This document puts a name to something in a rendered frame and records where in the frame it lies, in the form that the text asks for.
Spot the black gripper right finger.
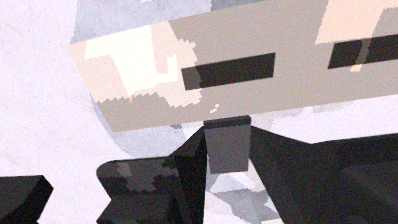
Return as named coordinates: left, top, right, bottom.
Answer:
left=249, top=125, right=398, bottom=224

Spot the grey two-prong plug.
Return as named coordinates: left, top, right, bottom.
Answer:
left=203, top=115, right=252, bottom=174

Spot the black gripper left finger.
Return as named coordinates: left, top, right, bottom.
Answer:
left=96, top=126, right=208, bottom=224

